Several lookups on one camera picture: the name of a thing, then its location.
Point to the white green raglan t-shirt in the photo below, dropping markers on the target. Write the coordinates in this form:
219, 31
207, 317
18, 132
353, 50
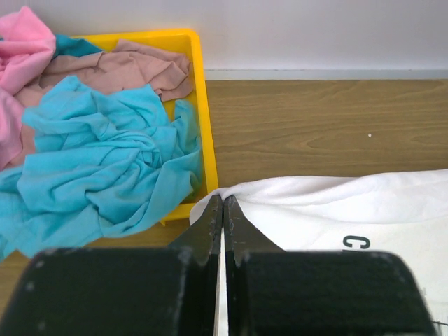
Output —
404, 213

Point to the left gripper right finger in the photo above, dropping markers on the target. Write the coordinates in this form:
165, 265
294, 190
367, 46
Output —
274, 292

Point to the mauve t-shirt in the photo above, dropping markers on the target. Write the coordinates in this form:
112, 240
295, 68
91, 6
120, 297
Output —
129, 65

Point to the pink t-shirt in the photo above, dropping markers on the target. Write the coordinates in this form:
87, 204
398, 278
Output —
27, 47

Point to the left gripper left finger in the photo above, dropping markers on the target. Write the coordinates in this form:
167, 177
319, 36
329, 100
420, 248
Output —
169, 290

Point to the yellow plastic bin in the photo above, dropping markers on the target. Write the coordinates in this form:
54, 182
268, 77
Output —
184, 41

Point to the cyan t-shirt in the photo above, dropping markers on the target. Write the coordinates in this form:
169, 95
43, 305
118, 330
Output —
103, 165

